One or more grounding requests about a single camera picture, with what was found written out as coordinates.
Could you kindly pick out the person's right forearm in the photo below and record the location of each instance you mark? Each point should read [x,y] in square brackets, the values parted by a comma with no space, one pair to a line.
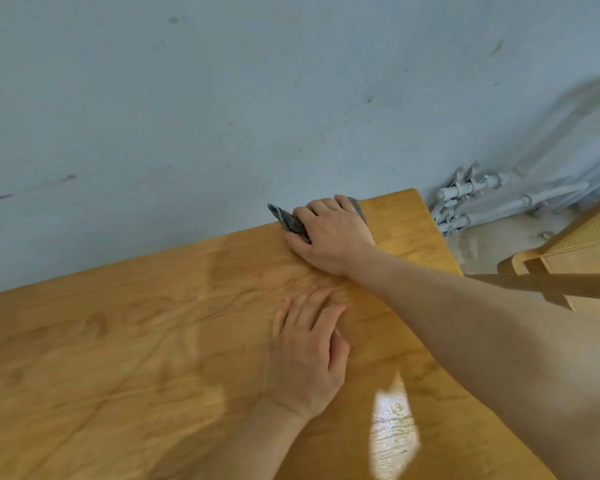
[505,354]

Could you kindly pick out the grey striped cleaning cloth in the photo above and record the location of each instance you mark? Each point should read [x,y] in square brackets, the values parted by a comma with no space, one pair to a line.
[292,222]

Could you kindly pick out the white wall pipe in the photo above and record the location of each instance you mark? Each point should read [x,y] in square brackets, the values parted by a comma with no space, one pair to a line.
[505,199]

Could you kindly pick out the person's right hand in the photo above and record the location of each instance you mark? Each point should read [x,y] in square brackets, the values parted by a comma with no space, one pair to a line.
[335,239]

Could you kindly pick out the person's left hand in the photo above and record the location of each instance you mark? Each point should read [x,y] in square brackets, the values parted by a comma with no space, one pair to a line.
[305,364]

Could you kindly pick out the wooden rattan chair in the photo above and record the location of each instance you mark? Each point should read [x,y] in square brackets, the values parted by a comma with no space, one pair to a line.
[570,274]

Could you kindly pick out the wooden table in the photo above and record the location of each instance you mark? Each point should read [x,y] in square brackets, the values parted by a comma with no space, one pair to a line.
[130,344]

